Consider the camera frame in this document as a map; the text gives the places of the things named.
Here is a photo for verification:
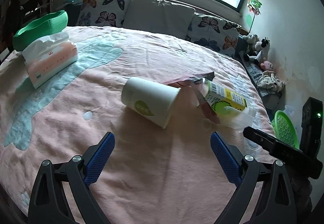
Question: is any pink snack wrapper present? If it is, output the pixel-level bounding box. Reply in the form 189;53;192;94
163;72;220;124

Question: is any green plastic basket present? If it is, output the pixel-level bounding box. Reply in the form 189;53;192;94
271;110;299;149

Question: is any stuffed toy pile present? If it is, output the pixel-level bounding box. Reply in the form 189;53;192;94
243;34;285;93

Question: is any yellow green juice carton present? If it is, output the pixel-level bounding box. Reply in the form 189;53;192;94
202;79;248;115

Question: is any butterfly pillow right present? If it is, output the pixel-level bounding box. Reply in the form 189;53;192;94
186;12;242;58

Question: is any butterfly pillow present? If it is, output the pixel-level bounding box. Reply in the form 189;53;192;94
76;0;131;28
186;12;242;58

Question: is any pink tissue pack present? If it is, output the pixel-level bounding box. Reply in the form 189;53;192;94
22;31;78;88

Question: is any white paper cup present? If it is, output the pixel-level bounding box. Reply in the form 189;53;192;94
121;77;181;129

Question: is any pink quilted blanket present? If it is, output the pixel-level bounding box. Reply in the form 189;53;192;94
1;27;274;223

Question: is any colourful pinwheel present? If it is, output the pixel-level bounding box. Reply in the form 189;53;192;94
247;0;262;32

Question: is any green bin rim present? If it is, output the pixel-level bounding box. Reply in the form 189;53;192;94
13;10;68;52

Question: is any butterfly pillow left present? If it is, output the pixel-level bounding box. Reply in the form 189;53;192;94
76;0;131;28

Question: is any white plain pillow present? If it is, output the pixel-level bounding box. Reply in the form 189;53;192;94
123;0;195;39

